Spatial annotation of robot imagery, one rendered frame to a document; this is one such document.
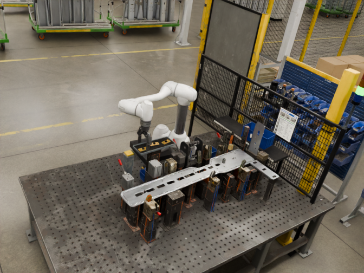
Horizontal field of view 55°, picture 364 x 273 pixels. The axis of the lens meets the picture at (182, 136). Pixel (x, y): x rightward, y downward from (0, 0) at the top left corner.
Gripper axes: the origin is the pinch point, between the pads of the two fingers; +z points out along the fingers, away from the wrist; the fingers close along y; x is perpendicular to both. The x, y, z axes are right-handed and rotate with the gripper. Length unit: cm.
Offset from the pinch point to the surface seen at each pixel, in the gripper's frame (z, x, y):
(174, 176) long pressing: 19.9, 15.9, 27.0
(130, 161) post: 10.7, -13.0, 2.5
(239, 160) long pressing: 20, 87, 36
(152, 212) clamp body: 17, -25, 56
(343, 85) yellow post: -67, 141, 79
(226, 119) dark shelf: 17, 127, -25
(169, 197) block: 18, -5, 49
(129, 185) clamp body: 19.4, -24.1, 20.4
